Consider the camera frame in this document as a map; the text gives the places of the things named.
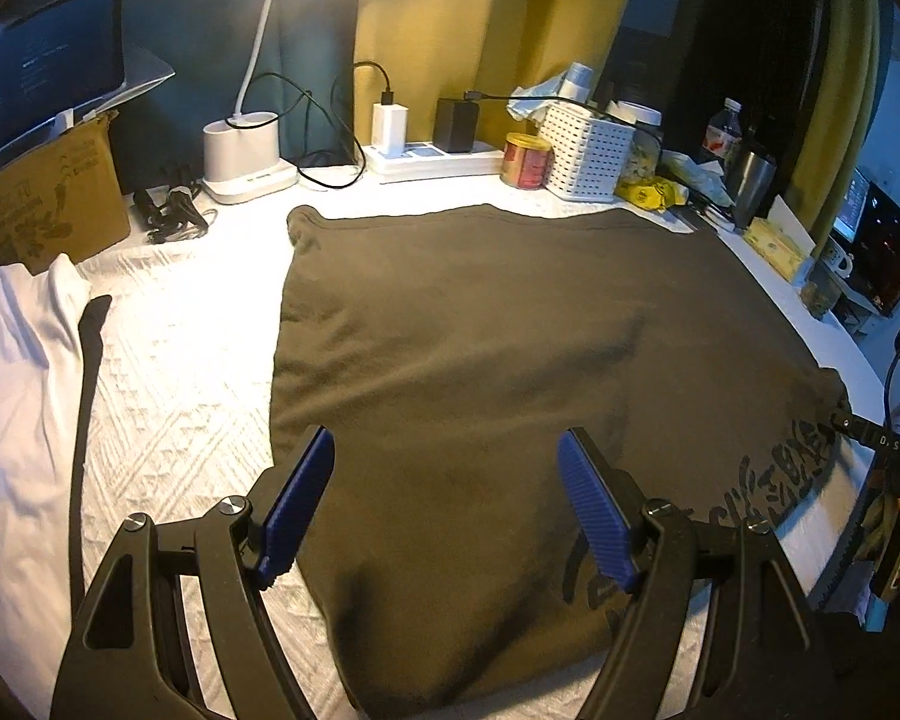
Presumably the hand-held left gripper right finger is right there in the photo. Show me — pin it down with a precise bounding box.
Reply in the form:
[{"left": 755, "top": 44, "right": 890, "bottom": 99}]
[{"left": 556, "top": 427, "right": 845, "bottom": 720}]

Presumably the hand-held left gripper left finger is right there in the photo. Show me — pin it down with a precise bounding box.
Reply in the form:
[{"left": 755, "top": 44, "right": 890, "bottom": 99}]
[{"left": 49, "top": 424, "right": 337, "bottom": 720}]

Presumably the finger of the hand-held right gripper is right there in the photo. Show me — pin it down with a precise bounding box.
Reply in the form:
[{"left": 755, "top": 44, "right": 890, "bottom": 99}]
[{"left": 832, "top": 411, "right": 900, "bottom": 458}]

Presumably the olive sweatshirt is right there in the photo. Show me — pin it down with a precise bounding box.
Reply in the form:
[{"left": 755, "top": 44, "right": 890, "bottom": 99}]
[{"left": 268, "top": 204, "right": 852, "bottom": 720}]

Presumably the green stone ornament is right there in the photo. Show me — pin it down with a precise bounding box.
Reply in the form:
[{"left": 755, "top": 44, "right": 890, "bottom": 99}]
[{"left": 801, "top": 279, "right": 841, "bottom": 320}]

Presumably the white mug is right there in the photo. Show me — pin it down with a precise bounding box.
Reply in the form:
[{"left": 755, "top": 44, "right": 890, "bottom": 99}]
[{"left": 825, "top": 240, "right": 856, "bottom": 282}]

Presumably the white textured tablecloth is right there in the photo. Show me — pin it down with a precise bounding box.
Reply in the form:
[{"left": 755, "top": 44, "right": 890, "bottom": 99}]
[{"left": 0, "top": 165, "right": 893, "bottom": 720}]

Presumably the computer monitor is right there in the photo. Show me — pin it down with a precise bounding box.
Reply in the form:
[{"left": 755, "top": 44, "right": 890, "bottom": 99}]
[{"left": 832, "top": 165, "right": 900, "bottom": 316}]

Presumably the yellow tissue box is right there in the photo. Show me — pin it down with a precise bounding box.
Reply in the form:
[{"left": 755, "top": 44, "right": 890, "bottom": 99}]
[{"left": 742, "top": 195, "right": 818, "bottom": 284}]

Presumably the grey phone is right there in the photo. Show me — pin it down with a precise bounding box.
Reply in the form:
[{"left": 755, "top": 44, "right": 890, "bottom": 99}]
[{"left": 671, "top": 206, "right": 728, "bottom": 235}]

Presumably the steel tumbler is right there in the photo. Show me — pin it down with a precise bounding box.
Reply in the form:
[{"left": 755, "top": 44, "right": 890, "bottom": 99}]
[{"left": 724, "top": 146, "right": 779, "bottom": 232}]

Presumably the white cloth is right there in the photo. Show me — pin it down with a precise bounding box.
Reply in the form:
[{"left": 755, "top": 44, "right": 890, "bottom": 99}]
[{"left": 0, "top": 253, "right": 95, "bottom": 601}]

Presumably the yellow duck snack bag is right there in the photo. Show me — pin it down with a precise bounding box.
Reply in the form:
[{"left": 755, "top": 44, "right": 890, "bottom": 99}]
[{"left": 616, "top": 174, "right": 691, "bottom": 212}]

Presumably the clear plastic water bottle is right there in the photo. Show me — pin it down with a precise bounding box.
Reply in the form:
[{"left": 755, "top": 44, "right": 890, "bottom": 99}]
[{"left": 705, "top": 97, "right": 743, "bottom": 162}]

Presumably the yellow curtain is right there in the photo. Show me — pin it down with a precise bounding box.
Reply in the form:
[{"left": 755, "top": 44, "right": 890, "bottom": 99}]
[{"left": 784, "top": 0, "right": 893, "bottom": 241}]

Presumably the white desk lamp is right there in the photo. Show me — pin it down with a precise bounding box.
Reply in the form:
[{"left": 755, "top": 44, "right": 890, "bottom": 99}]
[{"left": 201, "top": 0, "right": 406, "bottom": 205}]

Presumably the red and gold tin can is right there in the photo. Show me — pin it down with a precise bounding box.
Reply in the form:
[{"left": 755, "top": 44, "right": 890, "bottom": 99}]
[{"left": 500, "top": 133, "right": 554, "bottom": 190}]

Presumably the white perforated plastic basket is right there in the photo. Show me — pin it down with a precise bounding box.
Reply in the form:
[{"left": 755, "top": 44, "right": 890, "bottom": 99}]
[{"left": 540, "top": 101, "right": 638, "bottom": 202}]

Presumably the white power strip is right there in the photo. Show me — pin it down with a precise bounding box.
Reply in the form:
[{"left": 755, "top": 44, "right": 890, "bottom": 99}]
[{"left": 364, "top": 139, "right": 507, "bottom": 185}]

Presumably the clear snack jar white lid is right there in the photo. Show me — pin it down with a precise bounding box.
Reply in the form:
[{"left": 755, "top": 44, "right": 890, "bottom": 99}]
[{"left": 607, "top": 99, "right": 665, "bottom": 185}]

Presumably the white USB charger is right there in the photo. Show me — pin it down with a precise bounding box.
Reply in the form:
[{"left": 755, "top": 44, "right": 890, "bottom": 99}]
[{"left": 371, "top": 90, "right": 407, "bottom": 152}]

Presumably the brown cardboard box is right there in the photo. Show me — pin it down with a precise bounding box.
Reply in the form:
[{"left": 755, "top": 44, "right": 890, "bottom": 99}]
[{"left": 0, "top": 111, "right": 132, "bottom": 275}]

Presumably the black power adapter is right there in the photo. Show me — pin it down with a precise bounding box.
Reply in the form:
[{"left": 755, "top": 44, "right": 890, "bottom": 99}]
[{"left": 433, "top": 97, "right": 481, "bottom": 155}]

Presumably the crumpled plastic bag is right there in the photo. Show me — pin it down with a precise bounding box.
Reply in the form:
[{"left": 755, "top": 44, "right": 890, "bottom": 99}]
[{"left": 506, "top": 75, "right": 571, "bottom": 121}]

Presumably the blue and white bottle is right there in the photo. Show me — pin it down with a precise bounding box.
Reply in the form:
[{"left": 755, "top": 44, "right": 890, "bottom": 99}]
[{"left": 559, "top": 64, "right": 597, "bottom": 106}]

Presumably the teal curtain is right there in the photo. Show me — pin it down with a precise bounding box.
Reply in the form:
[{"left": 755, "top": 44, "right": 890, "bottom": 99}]
[{"left": 112, "top": 0, "right": 361, "bottom": 196}]

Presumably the dark laptop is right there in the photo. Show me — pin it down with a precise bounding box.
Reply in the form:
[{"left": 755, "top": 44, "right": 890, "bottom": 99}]
[{"left": 0, "top": 0, "right": 177, "bottom": 173}]

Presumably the black braided cable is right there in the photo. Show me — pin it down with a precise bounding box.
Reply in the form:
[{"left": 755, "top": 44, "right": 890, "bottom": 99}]
[{"left": 814, "top": 457, "right": 882, "bottom": 608}]

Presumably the black strap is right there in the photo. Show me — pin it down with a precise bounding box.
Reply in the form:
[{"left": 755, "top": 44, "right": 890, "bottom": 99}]
[{"left": 67, "top": 294, "right": 113, "bottom": 616}]

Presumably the black lamp cable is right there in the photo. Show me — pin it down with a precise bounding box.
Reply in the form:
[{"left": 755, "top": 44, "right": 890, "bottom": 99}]
[{"left": 244, "top": 73, "right": 368, "bottom": 192}]

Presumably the black cable bundle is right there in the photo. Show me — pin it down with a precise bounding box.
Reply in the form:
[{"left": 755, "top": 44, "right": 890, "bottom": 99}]
[{"left": 133, "top": 181, "right": 218, "bottom": 245}]

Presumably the black charger cable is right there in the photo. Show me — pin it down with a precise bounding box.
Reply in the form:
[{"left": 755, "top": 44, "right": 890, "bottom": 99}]
[{"left": 330, "top": 60, "right": 395, "bottom": 166}]

